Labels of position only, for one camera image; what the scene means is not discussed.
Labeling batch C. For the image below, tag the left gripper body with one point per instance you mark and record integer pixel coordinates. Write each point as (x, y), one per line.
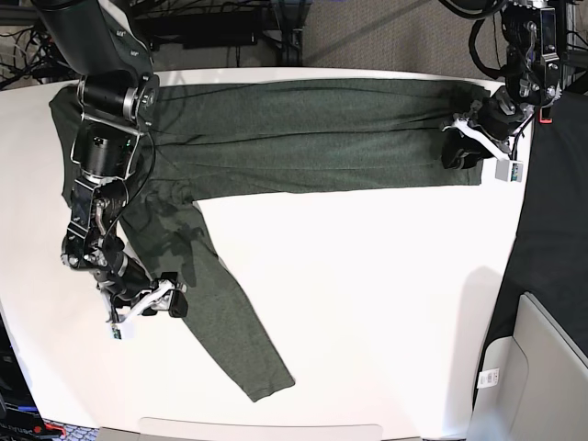
(501, 119)

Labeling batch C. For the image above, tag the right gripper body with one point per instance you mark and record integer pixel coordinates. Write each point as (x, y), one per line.
(123, 285)

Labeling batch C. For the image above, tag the green long sleeve shirt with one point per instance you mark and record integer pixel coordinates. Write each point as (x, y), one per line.
(216, 141)

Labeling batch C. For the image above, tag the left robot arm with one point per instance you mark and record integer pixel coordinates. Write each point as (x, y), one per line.
(531, 72)

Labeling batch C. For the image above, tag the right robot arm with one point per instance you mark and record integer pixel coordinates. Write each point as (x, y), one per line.
(116, 93)

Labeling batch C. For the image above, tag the red clamp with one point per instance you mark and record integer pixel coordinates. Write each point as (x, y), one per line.
(544, 115)

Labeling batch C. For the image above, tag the grey plastic bin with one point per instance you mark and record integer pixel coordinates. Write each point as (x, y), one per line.
(533, 384)

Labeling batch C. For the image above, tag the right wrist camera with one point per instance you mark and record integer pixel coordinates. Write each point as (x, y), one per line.
(121, 331)

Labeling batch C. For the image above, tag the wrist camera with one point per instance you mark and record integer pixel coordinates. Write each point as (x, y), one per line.
(121, 331)
(510, 171)

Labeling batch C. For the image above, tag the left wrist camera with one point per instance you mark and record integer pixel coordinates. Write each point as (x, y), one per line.
(510, 171)

